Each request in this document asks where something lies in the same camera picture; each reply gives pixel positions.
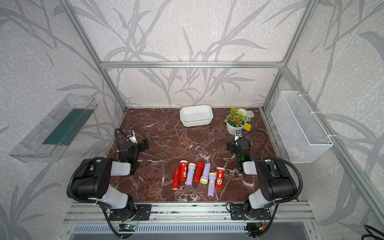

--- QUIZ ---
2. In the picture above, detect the red flashlight white cap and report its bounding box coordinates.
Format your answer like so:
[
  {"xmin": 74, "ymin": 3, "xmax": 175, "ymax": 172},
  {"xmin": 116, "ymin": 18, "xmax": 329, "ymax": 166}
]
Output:
[{"xmin": 216, "ymin": 167, "xmax": 225, "ymax": 190}]

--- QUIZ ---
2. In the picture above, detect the purple flashlight yellow ring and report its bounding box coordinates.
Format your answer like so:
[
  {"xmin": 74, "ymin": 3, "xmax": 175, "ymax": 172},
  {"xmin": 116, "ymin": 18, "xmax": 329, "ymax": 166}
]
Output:
[{"xmin": 207, "ymin": 172, "xmax": 217, "ymax": 198}]

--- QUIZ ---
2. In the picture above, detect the red flashlight white head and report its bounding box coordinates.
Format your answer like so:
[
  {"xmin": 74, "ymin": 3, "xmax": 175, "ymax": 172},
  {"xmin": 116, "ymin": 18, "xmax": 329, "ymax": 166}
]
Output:
[{"xmin": 180, "ymin": 160, "xmax": 189, "ymax": 182}]

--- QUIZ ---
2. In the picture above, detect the white plastic storage box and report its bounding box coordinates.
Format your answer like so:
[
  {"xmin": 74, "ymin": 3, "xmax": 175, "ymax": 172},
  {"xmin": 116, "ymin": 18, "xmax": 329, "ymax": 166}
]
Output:
[{"xmin": 180, "ymin": 105, "xmax": 214, "ymax": 128}]

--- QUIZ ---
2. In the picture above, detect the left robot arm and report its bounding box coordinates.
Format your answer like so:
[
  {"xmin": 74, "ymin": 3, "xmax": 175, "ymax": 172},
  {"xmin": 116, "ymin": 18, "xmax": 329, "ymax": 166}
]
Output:
[{"xmin": 67, "ymin": 128, "xmax": 149, "ymax": 221}]

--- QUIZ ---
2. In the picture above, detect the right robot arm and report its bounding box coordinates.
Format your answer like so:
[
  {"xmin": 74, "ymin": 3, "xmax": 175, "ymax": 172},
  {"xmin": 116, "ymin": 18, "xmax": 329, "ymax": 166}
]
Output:
[{"xmin": 227, "ymin": 130, "xmax": 304, "ymax": 220}]

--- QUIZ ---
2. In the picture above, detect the yellow small object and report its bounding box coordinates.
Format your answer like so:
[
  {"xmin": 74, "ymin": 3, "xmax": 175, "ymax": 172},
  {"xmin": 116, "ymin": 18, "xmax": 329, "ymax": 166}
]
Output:
[{"xmin": 243, "ymin": 123, "xmax": 252, "ymax": 132}]

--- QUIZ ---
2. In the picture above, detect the white potted flower plant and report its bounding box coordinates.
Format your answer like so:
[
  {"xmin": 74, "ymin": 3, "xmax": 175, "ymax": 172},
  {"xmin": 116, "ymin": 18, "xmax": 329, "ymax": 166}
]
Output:
[{"xmin": 225, "ymin": 107, "xmax": 247, "ymax": 135}]

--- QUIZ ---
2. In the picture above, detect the metal tin can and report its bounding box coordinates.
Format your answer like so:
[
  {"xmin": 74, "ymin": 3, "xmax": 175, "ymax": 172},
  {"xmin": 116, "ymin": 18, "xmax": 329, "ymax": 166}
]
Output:
[{"xmin": 246, "ymin": 110, "xmax": 255, "ymax": 124}]

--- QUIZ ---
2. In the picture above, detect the all-red flashlight middle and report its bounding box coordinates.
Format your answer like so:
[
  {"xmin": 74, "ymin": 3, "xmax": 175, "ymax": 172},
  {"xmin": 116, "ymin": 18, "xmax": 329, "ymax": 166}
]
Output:
[{"xmin": 193, "ymin": 161, "xmax": 205, "ymax": 183}]

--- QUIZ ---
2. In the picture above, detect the all-red flashlight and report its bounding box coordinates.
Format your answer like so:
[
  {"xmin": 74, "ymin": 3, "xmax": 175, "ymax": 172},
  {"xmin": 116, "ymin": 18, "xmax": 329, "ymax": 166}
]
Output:
[
  {"xmin": 193, "ymin": 161, "xmax": 205, "ymax": 183},
  {"xmin": 171, "ymin": 167, "xmax": 181, "ymax": 191}
]

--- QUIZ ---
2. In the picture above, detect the purple flashlight yellow head down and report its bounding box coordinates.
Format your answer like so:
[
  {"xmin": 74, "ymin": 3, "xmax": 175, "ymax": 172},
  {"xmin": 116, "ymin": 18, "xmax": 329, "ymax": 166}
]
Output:
[{"xmin": 200, "ymin": 162, "xmax": 211, "ymax": 185}]

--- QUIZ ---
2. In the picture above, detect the all-red flashlight far left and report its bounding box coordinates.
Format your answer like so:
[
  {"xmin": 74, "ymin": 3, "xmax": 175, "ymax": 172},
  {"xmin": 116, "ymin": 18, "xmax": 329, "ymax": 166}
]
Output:
[{"xmin": 171, "ymin": 167, "xmax": 181, "ymax": 191}]

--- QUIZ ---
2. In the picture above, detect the green circuit board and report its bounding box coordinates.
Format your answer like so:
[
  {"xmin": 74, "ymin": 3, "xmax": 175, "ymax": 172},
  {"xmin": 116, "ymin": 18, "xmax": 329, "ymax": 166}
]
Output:
[{"xmin": 119, "ymin": 223, "xmax": 138, "ymax": 232}]

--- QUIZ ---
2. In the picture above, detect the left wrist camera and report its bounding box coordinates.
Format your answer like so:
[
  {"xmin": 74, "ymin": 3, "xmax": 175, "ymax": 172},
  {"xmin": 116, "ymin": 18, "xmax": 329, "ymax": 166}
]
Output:
[{"xmin": 126, "ymin": 131, "xmax": 138, "ymax": 145}]

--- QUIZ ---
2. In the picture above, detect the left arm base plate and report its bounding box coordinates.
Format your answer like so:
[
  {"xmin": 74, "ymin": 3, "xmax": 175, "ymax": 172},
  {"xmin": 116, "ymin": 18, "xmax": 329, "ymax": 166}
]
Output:
[{"xmin": 109, "ymin": 204, "xmax": 152, "ymax": 221}]

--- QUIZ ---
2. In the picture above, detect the white wire mesh basket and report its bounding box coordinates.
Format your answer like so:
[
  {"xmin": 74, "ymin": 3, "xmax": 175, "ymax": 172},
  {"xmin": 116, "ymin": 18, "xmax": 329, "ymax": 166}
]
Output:
[{"xmin": 272, "ymin": 91, "xmax": 334, "ymax": 164}]

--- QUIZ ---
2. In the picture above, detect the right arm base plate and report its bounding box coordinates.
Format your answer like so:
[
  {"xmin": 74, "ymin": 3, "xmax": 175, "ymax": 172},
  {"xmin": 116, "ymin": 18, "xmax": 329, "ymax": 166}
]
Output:
[{"xmin": 226, "ymin": 203, "xmax": 272, "ymax": 221}]

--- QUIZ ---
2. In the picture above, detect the clear plastic wall shelf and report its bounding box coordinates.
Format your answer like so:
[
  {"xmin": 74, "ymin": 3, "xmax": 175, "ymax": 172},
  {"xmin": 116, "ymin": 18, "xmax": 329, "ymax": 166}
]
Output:
[{"xmin": 9, "ymin": 94, "xmax": 98, "ymax": 163}]

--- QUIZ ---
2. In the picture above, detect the black cable corner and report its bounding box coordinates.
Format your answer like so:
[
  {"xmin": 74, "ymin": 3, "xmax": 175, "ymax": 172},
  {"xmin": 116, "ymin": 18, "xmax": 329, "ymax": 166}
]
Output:
[{"xmin": 361, "ymin": 225, "xmax": 384, "ymax": 240}]

